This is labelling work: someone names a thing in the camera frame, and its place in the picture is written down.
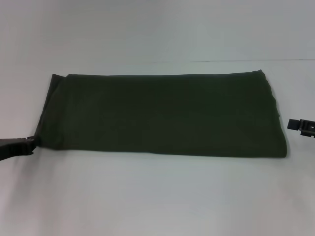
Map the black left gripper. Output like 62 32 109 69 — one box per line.
0 134 38 162

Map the dark green FREE! t-shirt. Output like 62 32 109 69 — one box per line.
34 69 283 159

